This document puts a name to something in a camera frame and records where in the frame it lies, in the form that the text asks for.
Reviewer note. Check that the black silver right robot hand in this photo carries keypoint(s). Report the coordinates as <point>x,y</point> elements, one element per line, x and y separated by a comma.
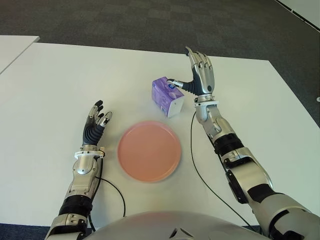
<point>203,75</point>

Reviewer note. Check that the pink round plate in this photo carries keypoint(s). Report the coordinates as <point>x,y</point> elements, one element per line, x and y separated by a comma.
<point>150,150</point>

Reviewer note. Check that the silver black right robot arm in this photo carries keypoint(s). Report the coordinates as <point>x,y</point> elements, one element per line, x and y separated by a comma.
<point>237,160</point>

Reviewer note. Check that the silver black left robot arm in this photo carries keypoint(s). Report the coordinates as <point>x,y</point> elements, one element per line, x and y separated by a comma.
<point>83,167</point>

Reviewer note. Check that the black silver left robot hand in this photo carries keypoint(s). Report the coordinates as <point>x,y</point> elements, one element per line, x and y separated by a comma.
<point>93,133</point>

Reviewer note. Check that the purple tissue paper pack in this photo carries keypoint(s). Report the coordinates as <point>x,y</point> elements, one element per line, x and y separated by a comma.
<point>165,97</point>

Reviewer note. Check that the white side table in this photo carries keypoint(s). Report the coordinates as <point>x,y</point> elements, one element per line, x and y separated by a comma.
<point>12,50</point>

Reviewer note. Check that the silver robot torso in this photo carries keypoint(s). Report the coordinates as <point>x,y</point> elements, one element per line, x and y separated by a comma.
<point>162,225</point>

